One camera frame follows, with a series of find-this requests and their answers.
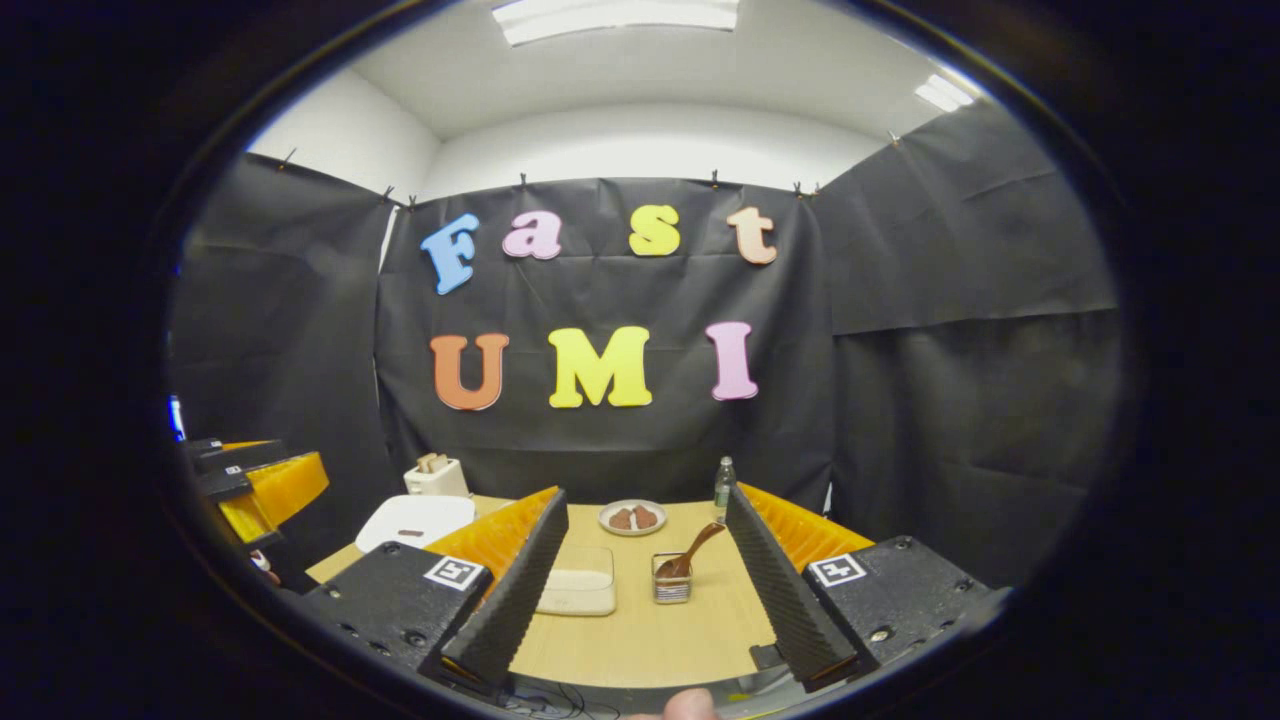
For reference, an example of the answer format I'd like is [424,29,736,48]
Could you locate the clear wire chopstick holder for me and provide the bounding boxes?
[651,552,694,605]

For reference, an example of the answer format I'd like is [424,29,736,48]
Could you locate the brown wooden spoon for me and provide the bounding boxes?
[655,521,728,581]

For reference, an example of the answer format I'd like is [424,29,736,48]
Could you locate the black backdrop cloth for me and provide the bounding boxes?
[165,100,1121,591]

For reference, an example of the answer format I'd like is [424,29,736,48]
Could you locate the small ceiling light panel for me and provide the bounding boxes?
[912,72,976,114]

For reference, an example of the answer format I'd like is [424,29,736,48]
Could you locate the white toaster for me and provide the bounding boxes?
[403,457,471,498]

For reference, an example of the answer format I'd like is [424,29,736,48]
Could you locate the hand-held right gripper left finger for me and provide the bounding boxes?
[300,487,571,696]

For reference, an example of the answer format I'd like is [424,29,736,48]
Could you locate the white round plate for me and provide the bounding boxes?
[598,499,668,538]

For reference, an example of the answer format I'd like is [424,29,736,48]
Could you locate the white rice cooker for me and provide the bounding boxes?
[355,494,478,554]

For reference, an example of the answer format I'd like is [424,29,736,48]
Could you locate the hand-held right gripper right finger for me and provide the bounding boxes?
[725,482,1006,691]

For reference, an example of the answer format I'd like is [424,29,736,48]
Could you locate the clear container of rice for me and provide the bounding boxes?
[535,545,618,617]

